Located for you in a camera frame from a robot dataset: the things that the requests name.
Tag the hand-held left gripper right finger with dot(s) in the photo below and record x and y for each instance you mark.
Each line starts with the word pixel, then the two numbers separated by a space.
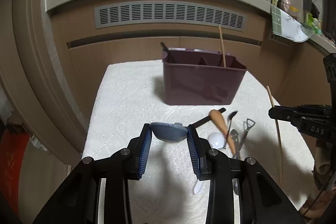
pixel 194 150

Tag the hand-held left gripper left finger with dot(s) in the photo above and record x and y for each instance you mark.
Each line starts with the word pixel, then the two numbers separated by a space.
pixel 145 150

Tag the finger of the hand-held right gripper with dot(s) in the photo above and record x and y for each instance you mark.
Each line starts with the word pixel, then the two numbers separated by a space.
pixel 294 109
pixel 288 117

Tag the wooden chopstick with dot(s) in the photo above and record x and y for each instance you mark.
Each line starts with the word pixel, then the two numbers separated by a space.
pixel 279 150
pixel 222 48

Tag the metal bottle opener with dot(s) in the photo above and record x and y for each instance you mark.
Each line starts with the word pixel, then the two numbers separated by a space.
pixel 250 124

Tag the wooden spoon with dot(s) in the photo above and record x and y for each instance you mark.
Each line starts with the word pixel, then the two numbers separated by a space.
pixel 218 117

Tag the metal spoon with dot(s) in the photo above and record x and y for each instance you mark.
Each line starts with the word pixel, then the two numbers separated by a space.
pixel 234 134

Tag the small black spoon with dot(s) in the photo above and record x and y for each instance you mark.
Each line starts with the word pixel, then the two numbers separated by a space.
pixel 233 114

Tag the purple plastic cutlery holder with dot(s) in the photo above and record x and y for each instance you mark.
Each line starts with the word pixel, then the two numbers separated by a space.
pixel 199 82

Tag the small translucent dark spoon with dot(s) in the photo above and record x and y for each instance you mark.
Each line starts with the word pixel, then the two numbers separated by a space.
pixel 164 47

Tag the person's right forearm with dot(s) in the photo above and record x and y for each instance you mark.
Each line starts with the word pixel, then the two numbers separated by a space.
pixel 320 207

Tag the person's right hand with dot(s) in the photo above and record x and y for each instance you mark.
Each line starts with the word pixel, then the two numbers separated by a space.
pixel 323 163

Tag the white textured towel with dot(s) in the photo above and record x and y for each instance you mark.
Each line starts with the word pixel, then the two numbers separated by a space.
pixel 126 108

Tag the small grey vent grille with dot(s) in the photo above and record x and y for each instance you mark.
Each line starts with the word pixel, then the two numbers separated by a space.
pixel 279 38

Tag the green and white dish towel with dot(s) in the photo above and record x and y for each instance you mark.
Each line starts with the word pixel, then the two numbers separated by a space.
pixel 282 23

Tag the green packets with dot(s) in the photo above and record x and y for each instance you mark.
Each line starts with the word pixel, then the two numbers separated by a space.
pixel 313 23

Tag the orange lidded jar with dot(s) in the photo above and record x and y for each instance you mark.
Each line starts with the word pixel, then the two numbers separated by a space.
pixel 293 13

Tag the red capped bottle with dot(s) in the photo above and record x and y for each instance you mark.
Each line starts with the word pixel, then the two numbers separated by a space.
pixel 285 2

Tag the dark tube with cream label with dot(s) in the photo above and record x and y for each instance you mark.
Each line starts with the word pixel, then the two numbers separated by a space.
pixel 275 1

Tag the red floor mat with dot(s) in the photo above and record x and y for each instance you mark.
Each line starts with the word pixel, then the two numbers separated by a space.
pixel 13 166

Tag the long grey vent grille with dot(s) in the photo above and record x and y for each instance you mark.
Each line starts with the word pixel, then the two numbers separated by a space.
pixel 170 15

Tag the black wall rack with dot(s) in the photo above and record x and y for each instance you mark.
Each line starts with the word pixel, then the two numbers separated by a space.
pixel 311 7

